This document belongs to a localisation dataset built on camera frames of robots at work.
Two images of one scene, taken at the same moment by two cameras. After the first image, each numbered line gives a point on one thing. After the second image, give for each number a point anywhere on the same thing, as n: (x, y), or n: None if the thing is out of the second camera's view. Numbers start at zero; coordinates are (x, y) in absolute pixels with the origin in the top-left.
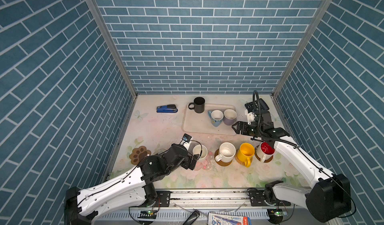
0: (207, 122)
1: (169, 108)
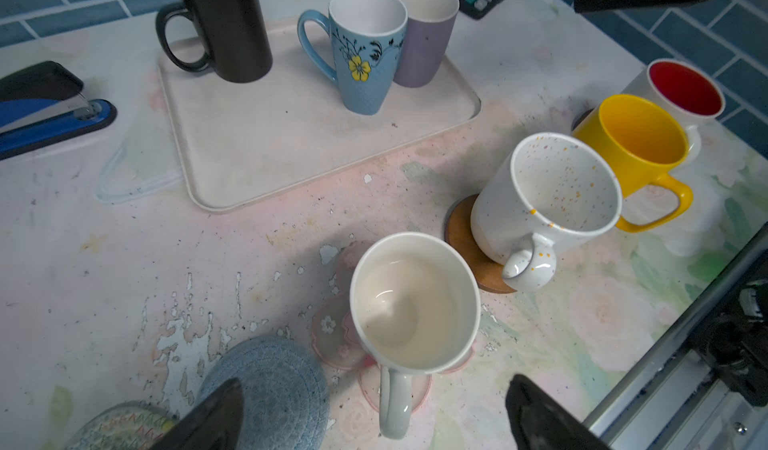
0: (243, 143)
1: (41, 104)
